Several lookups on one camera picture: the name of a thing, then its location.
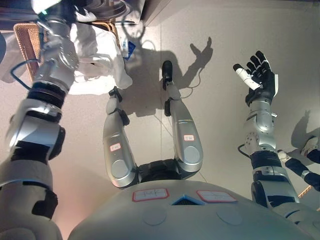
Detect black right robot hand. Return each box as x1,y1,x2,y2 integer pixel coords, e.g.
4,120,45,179
232,50,280,106

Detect white cloth garment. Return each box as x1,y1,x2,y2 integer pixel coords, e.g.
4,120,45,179
67,9,133,96

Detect brown wicker basket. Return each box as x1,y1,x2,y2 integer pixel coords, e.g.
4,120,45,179
13,21,121,83

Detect black right robot foot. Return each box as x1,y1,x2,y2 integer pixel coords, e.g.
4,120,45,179
161,60,174,87

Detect black robot foot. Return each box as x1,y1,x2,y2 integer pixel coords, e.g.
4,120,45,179
108,85,123,102
161,60,174,87

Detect silver right robot leg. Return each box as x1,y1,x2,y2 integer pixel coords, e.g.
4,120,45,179
163,79,204,181

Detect red bordered chest sticker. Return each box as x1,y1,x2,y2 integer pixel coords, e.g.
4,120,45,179
131,187,170,203
196,189,238,204

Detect black robot waist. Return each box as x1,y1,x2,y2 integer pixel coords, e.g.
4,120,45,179
136,158,181,185

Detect blue and white tag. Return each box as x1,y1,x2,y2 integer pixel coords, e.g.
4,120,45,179
121,37,137,61

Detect black left robot foot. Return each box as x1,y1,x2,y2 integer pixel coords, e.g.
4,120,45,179
108,85,123,102

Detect silver robot torso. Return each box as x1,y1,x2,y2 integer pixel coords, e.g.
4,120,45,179
67,179,316,240

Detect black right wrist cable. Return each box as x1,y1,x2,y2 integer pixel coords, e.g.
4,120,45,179
237,143,252,159

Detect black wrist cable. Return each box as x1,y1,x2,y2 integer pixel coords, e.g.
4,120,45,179
9,57,42,90
237,143,252,159

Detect orange rope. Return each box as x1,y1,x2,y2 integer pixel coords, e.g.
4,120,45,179
297,183,315,200

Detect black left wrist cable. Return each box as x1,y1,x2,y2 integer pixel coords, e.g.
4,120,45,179
9,57,42,90

